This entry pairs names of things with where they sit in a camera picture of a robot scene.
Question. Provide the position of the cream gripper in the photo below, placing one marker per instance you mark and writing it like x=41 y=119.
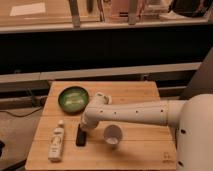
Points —
x=102 y=98

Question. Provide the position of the black eraser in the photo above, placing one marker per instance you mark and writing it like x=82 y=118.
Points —
x=81 y=137

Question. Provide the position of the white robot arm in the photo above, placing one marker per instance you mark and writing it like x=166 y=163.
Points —
x=193 y=118

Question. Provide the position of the green bowl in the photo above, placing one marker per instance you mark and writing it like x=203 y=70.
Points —
x=73 y=99

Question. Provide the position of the white cup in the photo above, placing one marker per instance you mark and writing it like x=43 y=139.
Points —
x=112 y=135

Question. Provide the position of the white bottle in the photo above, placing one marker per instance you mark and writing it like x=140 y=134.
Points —
x=56 y=146

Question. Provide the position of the white paper sheet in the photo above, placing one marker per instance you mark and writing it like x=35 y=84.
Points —
x=28 y=9

